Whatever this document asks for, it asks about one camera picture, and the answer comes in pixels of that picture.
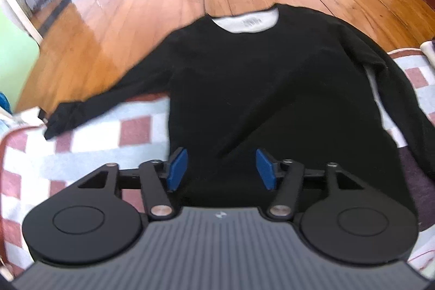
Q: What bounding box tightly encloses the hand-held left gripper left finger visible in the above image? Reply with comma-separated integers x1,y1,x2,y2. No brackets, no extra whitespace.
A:
77,147,189,221

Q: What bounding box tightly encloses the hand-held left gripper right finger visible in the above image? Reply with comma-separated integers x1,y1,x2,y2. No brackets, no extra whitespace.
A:
256,148,366,219

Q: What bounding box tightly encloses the black sweater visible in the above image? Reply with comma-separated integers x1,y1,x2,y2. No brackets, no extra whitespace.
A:
41,4,435,214

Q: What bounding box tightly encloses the checked rug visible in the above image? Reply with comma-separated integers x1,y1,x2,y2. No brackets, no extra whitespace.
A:
0,47,435,280

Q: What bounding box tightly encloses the dark brown folded garment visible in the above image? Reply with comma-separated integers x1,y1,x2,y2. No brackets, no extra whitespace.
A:
397,145,435,233

